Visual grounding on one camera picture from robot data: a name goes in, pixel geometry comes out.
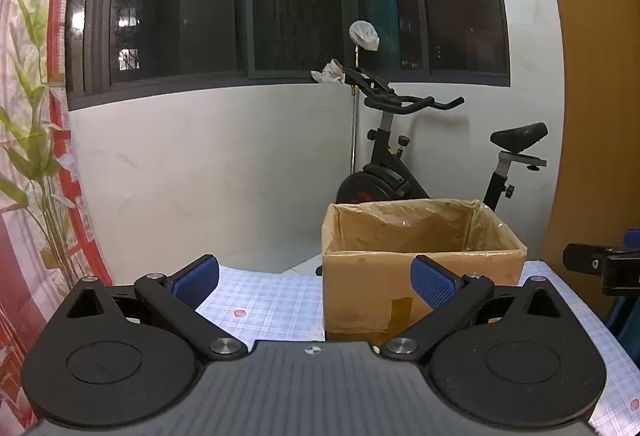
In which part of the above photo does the red floral curtain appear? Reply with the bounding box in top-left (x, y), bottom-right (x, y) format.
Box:
top-left (0, 0), bottom-right (115, 436)

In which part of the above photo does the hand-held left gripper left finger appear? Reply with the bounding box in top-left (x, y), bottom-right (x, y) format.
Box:
top-left (47, 253), bottom-right (249, 362)

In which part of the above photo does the dark blue object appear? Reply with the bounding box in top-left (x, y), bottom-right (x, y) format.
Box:
top-left (606, 295), bottom-right (640, 354)

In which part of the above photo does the metal pole with white cover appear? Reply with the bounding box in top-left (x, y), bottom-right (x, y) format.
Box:
top-left (348, 20), bottom-right (381, 178)

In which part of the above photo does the crumpled white cloth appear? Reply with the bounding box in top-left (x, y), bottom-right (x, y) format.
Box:
top-left (310, 58), bottom-right (347, 85)

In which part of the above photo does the checkered tablecloth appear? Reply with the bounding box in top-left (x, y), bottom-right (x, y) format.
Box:
top-left (112, 261), bottom-right (640, 436)

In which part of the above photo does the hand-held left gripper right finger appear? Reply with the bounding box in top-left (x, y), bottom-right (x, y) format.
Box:
top-left (379, 254), bottom-right (581, 363)

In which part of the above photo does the wooden door panel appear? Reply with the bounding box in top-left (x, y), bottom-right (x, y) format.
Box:
top-left (534, 0), bottom-right (640, 269)

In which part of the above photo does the brown cardboard box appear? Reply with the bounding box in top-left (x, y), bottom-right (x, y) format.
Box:
top-left (321, 198), bottom-right (528, 342)

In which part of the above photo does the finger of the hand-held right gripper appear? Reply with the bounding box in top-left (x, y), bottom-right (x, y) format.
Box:
top-left (563, 241), bottom-right (640, 298)

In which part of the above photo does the black exercise bike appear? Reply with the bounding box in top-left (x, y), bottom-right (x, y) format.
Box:
top-left (315, 60), bottom-right (549, 278)

